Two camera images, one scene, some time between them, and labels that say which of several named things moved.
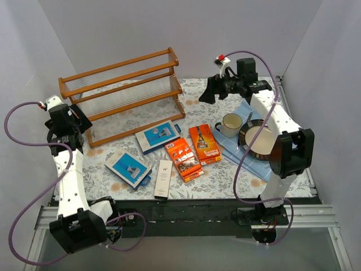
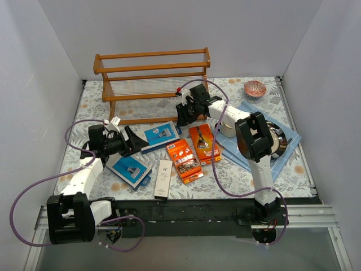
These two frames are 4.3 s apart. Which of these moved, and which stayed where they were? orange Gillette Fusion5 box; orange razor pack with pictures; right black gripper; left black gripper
Moved: left black gripper; right black gripper
Stayed: orange razor pack with pictures; orange Gillette Fusion5 box
